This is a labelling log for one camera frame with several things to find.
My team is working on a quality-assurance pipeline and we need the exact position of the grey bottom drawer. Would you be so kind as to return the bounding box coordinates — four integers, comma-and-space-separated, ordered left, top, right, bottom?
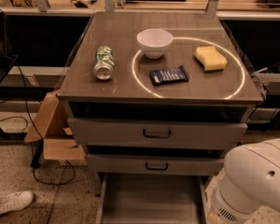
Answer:
95, 174, 207, 224

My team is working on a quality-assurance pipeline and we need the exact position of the white bowl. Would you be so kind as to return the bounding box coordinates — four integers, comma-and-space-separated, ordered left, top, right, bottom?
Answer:
137, 29, 174, 59

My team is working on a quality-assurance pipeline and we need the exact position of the black floor cable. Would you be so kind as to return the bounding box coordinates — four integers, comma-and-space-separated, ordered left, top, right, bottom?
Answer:
0, 3, 77, 187

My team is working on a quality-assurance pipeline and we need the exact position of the green soda can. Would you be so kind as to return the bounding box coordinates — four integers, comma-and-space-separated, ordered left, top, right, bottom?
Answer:
93, 46, 115, 80

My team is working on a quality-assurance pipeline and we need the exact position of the grey middle drawer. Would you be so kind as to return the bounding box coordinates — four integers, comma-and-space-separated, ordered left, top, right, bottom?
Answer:
85, 154, 223, 175

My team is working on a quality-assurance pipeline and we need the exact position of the yellow sponge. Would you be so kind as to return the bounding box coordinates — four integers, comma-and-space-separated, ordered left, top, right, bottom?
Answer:
195, 46, 227, 72

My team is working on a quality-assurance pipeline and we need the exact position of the grey drawer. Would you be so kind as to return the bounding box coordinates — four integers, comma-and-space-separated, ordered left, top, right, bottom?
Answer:
68, 118, 247, 149
95, 174, 207, 224
85, 154, 223, 175

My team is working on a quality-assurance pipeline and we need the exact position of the blue snack packet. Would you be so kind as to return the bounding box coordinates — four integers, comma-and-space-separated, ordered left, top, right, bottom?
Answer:
149, 65, 189, 86

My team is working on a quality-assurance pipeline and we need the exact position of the white sneaker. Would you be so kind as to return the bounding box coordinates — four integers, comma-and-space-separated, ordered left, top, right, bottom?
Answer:
0, 190, 34, 216

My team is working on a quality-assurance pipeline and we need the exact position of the grey top drawer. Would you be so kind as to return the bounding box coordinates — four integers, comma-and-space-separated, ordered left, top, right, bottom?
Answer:
68, 118, 247, 149

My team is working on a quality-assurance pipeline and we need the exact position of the cardboard box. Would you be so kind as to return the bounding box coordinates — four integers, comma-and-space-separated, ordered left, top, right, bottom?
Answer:
24, 91, 86, 168

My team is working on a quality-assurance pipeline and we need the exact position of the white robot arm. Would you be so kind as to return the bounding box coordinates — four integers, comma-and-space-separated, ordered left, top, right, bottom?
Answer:
208, 138, 280, 224

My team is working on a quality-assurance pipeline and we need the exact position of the grey drawer cabinet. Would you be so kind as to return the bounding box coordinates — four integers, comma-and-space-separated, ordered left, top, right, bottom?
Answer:
57, 10, 265, 185

